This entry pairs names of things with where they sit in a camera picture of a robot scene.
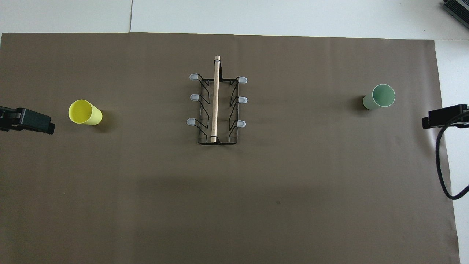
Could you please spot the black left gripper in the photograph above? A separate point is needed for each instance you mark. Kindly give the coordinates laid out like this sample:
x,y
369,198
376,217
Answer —
x,y
8,119

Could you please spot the pale green plastic cup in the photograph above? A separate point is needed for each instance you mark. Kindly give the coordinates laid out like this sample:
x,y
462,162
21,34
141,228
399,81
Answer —
x,y
381,97

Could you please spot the brown paper table mat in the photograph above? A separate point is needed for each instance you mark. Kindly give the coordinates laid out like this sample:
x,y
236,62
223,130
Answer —
x,y
146,201

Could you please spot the yellow plastic cup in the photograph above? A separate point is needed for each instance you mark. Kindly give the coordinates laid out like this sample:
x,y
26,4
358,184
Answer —
x,y
86,113

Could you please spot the grey ribbed device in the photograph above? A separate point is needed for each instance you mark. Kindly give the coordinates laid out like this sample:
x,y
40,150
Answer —
x,y
458,9

